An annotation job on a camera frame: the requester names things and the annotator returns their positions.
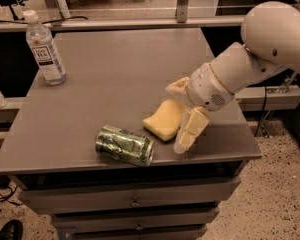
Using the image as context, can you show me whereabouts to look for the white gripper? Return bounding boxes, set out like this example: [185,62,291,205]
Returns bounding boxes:
[166,63,234,154]

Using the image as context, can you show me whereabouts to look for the yellow sponge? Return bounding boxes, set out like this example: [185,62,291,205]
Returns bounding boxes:
[142,99,187,141]

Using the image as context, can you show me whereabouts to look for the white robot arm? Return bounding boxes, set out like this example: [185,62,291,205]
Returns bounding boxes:
[166,2,300,154]

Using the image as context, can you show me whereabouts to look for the crushed green soda can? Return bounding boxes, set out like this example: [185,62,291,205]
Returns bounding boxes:
[95,125,154,166]

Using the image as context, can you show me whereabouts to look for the grey drawer cabinet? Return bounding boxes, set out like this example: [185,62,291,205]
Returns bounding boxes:
[0,28,261,240]

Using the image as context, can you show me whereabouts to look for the top drawer knob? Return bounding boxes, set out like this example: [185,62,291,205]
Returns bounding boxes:
[130,199,140,208]

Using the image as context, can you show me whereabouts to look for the drawer knob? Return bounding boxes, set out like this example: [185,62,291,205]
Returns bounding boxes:
[135,223,144,231]
[130,199,140,208]

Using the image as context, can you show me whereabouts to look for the clear plastic water bottle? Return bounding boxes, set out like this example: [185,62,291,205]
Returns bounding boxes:
[23,10,66,85]

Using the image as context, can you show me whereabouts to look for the black shoe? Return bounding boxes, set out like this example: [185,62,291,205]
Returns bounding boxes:
[0,220,23,240]

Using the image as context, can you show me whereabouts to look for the black floor cables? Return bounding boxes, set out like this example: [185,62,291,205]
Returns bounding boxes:
[0,175,24,207]

